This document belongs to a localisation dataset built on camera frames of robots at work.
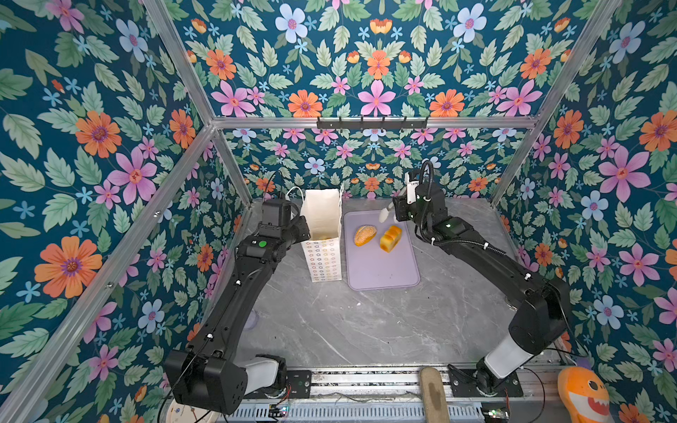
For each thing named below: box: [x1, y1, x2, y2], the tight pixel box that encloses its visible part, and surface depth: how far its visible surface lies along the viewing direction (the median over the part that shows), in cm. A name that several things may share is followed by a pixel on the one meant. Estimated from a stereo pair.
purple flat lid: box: [243, 308, 260, 331], surface depth 85 cm
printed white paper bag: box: [300, 187, 343, 283], surface depth 87 cm
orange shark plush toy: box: [557, 366, 614, 423], surface depth 66 cm
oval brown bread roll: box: [353, 224, 378, 247], surface depth 106 cm
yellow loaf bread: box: [379, 225, 403, 254], surface depth 103 cm
